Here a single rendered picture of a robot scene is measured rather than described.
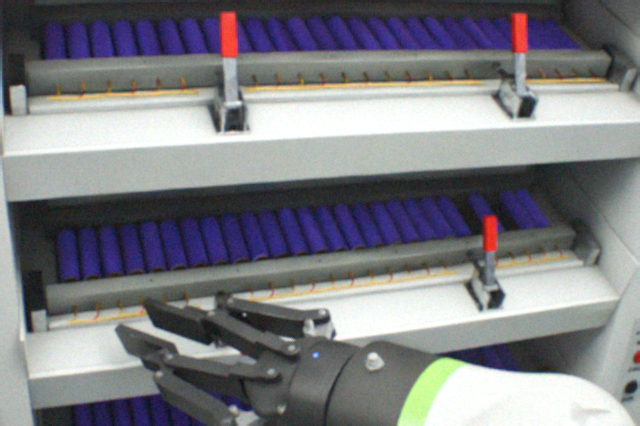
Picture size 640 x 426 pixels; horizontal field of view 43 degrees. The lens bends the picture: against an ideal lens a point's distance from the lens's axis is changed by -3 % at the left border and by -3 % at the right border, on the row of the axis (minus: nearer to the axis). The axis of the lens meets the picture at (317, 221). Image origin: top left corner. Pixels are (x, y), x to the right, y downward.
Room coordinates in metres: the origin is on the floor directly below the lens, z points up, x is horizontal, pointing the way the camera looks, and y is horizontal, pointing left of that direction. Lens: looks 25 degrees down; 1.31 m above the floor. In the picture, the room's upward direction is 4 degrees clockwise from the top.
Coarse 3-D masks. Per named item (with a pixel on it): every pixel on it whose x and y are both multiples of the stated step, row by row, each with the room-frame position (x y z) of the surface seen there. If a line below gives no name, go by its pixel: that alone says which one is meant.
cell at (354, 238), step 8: (336, 208) 0.81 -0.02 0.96; (344, 208) 0.80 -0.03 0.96; (336, 216) 0.80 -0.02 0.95; (344, 216) 0.79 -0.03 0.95; (352, 216) 0.80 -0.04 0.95; (344, 224) 0.78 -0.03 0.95; (352, 224) 0.78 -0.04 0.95; (344, 232) 0.78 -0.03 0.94; (352, 232) 0.77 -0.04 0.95; (360, 232) 0.77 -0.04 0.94; (344, 240) 0.77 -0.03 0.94; (352, 240) 0.76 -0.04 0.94; (360, 240) 0.76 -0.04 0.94; (352, 248) 0.75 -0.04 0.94
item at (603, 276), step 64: (128, 192) 0.75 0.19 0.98; (192, 192) 0.78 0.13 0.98; (576, 192) 0.86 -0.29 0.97; (576, 256) 0.82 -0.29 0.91; (384, 320) 0.68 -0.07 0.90; (448, 320) 0.70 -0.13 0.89; (512, 320) 0.72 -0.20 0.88; (576, 320) 0.75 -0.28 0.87; (64, 384) 0.57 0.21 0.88; (128, 384) 0.59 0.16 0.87
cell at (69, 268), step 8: (64, 232) 0.71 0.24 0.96; (72, 232) 0.71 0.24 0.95; (56, 240) 0.70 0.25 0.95; (64, 240) 0.69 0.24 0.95; (72, 240) 0.70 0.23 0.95; (64, 248) 0.68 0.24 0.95; (72, 248) 0.69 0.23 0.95; (64, 256) 0.68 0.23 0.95; (72, 256) 0.68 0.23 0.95; (64, 264) 0.67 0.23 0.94; (72, 264) 0.67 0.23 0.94; (64, 272) 0.66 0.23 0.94; (72, 272) 0.66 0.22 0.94; (64, 280) 0.65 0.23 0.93; (80, 280) 0.66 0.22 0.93
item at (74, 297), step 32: (320, 256) 0.72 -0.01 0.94; (352, 256) 0.73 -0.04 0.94; (384, 256) 0.74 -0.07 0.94; (416, 256) 0.75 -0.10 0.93; (448, 256) 0.76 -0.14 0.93; (480, 256) 0.78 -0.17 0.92; (512, 256) 0.78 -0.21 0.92; (64, 288) 0.63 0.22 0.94; (96, 288) 0.64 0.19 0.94; (128, 288) 0.64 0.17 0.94; (160, 288) 0.65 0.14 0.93; (192, 288) 0.67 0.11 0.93; (224, 288) 0.68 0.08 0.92; (256, 288) 0.69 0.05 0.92; (96, 320) 0.62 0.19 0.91
